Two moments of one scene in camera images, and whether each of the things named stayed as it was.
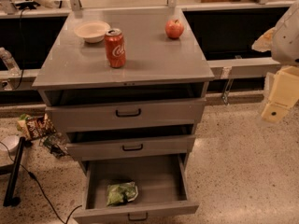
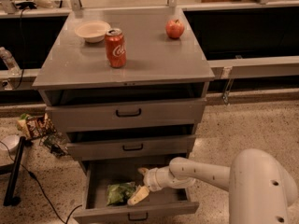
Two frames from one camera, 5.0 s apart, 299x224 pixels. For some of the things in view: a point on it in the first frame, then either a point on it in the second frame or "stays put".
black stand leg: [10, 199] stays put
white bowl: [92, 31] stays put
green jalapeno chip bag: [121, 192] stays put
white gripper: [286, 41] -> [150, 179]
